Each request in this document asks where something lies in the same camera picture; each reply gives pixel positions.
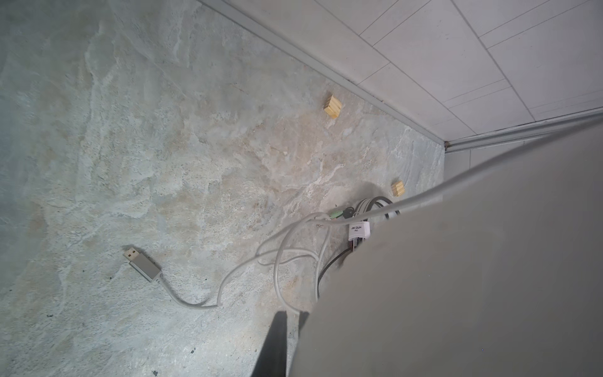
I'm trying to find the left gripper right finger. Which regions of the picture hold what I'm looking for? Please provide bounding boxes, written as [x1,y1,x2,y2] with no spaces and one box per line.
[298,311,309,336]

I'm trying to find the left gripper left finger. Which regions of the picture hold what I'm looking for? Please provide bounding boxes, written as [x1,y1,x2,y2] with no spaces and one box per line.
[251,311,287,377]

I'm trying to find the black and white headphones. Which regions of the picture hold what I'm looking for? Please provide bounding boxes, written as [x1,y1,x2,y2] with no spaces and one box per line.
[317,196,394,298]

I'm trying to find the wooden block back right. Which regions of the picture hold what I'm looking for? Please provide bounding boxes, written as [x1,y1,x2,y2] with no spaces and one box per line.
[391,181,405,197]

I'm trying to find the wooden block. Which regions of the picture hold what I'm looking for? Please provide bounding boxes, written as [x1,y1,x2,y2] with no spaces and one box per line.
[391,181,405,197]
[323,94,343,119]

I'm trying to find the wooden block back centre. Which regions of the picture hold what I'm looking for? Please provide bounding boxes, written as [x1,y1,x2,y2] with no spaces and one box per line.
[323,94,343,119]

